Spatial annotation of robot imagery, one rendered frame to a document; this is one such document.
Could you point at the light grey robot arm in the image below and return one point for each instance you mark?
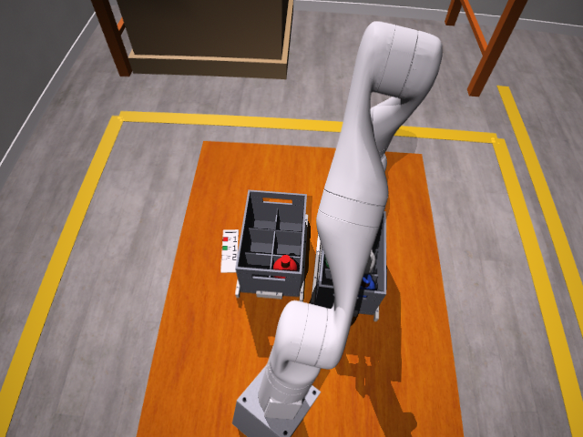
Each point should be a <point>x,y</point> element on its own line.
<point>398,62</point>

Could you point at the red bottle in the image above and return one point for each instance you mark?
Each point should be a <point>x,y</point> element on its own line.
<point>285,263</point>

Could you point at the white paper pick list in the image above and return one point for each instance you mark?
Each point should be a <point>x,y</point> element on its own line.
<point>229,250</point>

